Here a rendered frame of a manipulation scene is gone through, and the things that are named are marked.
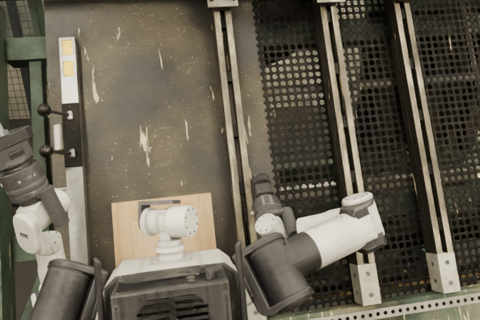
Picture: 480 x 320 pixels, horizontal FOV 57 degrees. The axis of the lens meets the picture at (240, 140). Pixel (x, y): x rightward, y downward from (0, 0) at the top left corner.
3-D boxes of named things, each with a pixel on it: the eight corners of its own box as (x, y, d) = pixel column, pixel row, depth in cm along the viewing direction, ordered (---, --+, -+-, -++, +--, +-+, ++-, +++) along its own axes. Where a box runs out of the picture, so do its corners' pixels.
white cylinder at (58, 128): (54, 126, 141) (56, 151, 140) (52, 124, 138) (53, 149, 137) (64, 125, 142) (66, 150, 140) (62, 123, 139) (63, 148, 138)
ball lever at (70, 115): (68, 123, 139) (34, 116, 127) (67, 111, 139) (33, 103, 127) (78, 121, 138) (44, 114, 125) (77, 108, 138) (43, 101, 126)
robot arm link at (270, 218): (263, 230, 133) (271, 259, 124) (246, 209, 127) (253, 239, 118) (296, 212, 131) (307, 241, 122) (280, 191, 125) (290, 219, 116)
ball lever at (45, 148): (70, 161, 137) (36, 158, 125) (69, 148, 138) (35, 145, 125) (80, 158, 136) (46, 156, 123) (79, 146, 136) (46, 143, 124)
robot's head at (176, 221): (186, 251, 90) (182, 207, 90) (143, 251, 93) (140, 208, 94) (200, 243, 96) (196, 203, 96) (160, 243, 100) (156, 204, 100)
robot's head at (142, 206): (169, 237, 91) (169, 199, 92) (134, 238, 94) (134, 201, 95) (184, 235, 97) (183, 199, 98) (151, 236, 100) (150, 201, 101)
